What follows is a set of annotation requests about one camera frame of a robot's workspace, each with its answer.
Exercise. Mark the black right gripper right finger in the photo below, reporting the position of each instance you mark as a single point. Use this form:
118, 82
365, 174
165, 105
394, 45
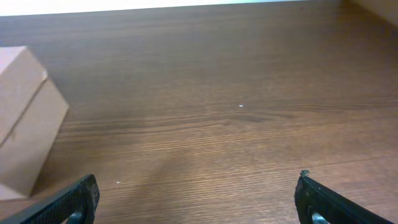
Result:
316, 203

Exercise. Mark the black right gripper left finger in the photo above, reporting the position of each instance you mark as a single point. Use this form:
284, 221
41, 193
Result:
76, 203

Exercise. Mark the brown cardboard box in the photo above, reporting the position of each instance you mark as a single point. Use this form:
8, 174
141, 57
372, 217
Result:
32, 111

